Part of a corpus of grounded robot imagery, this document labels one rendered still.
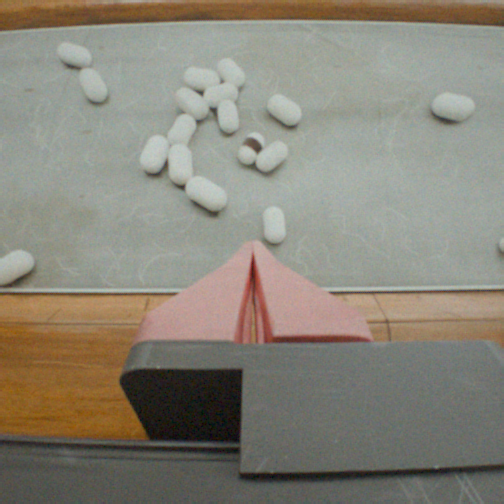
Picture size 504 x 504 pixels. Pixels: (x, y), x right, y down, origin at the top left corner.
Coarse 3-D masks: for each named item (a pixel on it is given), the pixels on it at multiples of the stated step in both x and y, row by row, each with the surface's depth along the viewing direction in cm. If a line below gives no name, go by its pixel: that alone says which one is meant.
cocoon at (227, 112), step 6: (222, 102) 26; (228, 102) 26; (222, 108) 26; (228, 108) 26; (234, 108) 26; (222, 114) 26; (228, 114) 26; (234, 114) 26; (222, 120) 26; (228, 120) 26; (234, 120) 26; (222, 126) 26; (228, 126) 26; (234, 126) 26; (228, 132) 27
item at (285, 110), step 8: (272, 96) 27; (280, 96) 26; (272, 104) 26; (280, 104) 26; (288, 104) 26; (296, 104) 26; (272, 112) 27; (280, 112) 26; (288, 112) 26; (296, 112) 26; (280, 120) 27; (288, 120) 26; (296, 120) 26
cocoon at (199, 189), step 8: (200, 176) 24; (192, 184) 24; (200, 184) 24; (208, 184) 24; (192, 192) 24; (200, 192) 24; (208, 192) 24; (216, 192) 24; (224, 192) 24; (200, 200) 24; (208, 200) 24; (216, 200) 24; (224, 200) 24; (208, 208) 24; (216, 208) 24
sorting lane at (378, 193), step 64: (0, 64) 30; (64, 64) 30; (128, 64) 30; (192, 64) 30; (256, 64) 30; (320, 64) 29; (384, 64) 29; (448, 64) 30; (0, 128) 28; (64, 128) 28; (128, 128) 28; (256, 128) 28; (320, 128) 28; (384, 128) 28; (448, 128) 28; (0, 192) 26; (64, 192) 26; (128, 192) 26; (256, 192) 26; (320, 192) 26; (384, 192) 26; (448, 192) 26; (0, 256) 25; (64, 256) 25; (128, 256) 24; (192, 256) 24; (320, 256) 24; (384, 256) 24; (448, 256) 24
